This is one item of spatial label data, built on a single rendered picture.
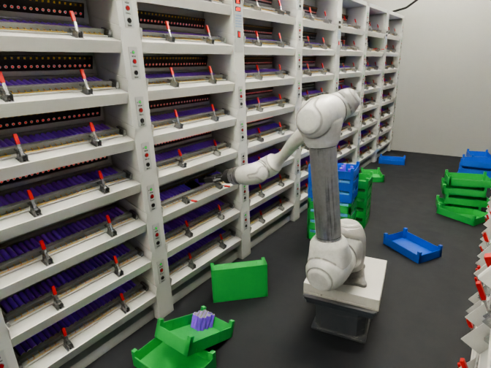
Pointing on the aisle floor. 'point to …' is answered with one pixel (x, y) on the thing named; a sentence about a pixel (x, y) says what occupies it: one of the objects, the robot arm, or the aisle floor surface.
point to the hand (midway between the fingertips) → (204, 178)
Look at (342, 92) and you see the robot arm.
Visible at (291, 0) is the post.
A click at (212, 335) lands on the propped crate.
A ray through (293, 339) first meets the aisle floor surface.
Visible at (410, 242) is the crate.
